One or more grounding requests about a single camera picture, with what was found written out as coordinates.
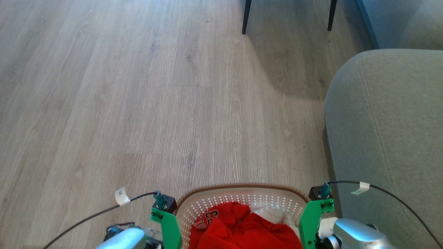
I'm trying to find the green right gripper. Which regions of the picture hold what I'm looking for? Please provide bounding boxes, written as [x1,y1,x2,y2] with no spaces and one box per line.
[299,198,335,249]

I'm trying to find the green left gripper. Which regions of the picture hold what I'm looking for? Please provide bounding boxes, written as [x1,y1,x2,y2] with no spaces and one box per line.
[150,206,183,249]

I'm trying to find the white laundry basket brown rim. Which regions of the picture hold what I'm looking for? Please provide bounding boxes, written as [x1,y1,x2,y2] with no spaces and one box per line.
[174,183,311,249]

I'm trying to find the white garment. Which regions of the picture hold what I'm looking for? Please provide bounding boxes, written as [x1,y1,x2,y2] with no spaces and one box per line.
[250,203,300,239]

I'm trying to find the red printed garment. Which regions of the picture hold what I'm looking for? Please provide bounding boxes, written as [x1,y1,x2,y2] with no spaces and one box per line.
[189,202,304,249]

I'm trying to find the grey fabric sofa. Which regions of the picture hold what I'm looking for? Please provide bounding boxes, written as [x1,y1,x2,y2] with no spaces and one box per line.
[323,49,443,249]

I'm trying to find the black chair leg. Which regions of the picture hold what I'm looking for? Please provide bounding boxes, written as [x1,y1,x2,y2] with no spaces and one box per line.
[327,0,338,31]
[242,0,252,35]

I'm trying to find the blue-grey upholstered furniture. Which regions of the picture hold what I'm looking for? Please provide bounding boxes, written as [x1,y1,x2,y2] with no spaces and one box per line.
[357,0,443,50]

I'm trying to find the black left cable white tag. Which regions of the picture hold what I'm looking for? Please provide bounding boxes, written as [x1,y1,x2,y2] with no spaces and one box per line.
[42,187,160,249]

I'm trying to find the black cable white tag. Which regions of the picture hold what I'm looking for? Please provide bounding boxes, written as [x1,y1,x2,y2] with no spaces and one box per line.
[42,187,160,249]
[327,181,443,249]

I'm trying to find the black right cable white tag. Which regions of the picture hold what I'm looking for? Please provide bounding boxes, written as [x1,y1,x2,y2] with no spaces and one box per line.
[327,181,443,249]

